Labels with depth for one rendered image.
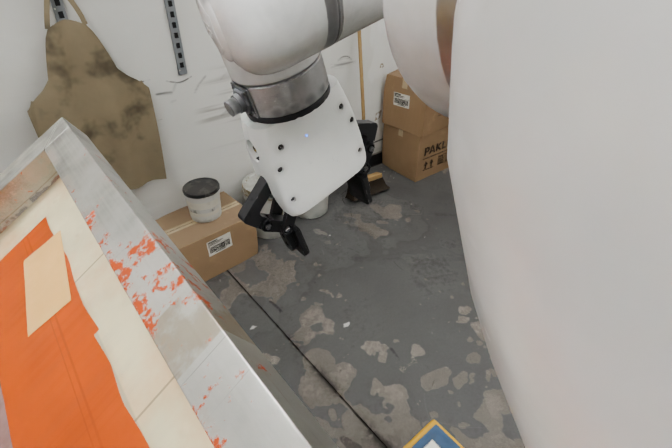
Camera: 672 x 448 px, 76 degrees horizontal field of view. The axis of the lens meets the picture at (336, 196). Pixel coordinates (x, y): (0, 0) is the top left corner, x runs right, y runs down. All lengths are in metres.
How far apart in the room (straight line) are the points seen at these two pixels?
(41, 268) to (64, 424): 0.18
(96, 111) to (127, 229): 2.04
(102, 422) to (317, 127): 0.27
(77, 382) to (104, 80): 2.05
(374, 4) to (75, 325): 0.34
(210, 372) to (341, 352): 1.97
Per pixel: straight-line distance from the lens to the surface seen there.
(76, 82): 2.36
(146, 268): 0.34
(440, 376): 2.19
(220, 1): 0.23
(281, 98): 0.34
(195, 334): 0.28
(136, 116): 2.47
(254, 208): 0.39
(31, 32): 2.34
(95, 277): 0.44
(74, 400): 0.40
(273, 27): 0.23
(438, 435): 0.92
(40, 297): 0.49
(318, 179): 0.39
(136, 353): 0.36
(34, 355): 0.46
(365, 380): 2.13
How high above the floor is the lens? 1.76
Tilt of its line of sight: 32 degrees down
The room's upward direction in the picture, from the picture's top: straight up
